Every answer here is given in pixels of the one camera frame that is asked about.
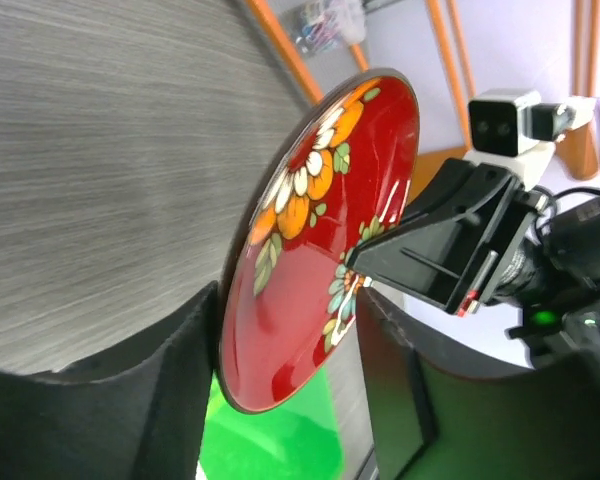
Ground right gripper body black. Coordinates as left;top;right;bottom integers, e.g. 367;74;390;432
409;158;549;315

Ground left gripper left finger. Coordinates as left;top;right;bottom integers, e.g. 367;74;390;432
0;282;218;479

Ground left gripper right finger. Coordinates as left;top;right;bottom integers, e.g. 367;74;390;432
356;289;600;479

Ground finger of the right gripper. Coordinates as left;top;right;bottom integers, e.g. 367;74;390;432
352;205;485;300

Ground red floral plate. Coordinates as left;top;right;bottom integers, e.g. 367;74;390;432
216;68;420;414

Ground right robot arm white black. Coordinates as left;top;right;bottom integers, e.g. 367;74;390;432
346;158;600;367

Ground orange wooden shelf rack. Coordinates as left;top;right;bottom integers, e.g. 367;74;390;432
248;1;600;201

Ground green cutting mat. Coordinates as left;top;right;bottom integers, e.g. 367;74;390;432
196;370;345;480

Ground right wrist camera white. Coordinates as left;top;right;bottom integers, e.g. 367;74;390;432
464;89;597;191

